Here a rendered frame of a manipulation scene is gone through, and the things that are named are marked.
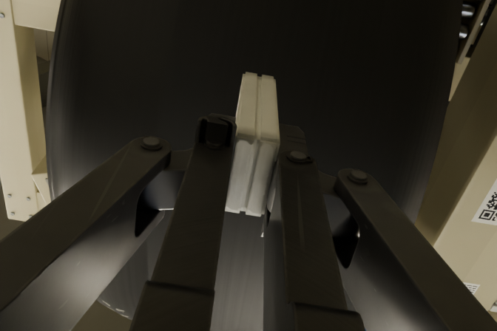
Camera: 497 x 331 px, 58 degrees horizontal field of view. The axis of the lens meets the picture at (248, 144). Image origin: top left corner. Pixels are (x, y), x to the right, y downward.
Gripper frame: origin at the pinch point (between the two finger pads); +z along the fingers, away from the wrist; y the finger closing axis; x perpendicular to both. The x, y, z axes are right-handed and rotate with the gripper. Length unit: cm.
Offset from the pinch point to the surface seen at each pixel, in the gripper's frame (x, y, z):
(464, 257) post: -27, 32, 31
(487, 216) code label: -19.2, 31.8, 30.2
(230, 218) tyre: -10.7, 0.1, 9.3
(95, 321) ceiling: -239, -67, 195
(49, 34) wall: -152, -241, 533
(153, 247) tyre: -14.9, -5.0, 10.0
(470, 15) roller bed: 0, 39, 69
